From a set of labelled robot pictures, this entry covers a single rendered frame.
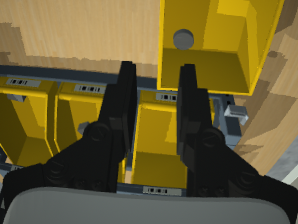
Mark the grey steel disc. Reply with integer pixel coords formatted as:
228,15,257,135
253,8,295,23
173,29,194,50

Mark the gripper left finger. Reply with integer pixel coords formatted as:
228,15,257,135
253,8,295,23
2,61,137,215

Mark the dark grey case with handle slot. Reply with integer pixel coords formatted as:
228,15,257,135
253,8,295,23
0,186,6,224

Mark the yellow bin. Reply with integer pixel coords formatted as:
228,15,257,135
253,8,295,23
0,77,59,167
157,0,285,96
54,82,127,183
131,90,187,189

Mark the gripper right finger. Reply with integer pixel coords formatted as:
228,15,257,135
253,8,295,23
176,64,298,224

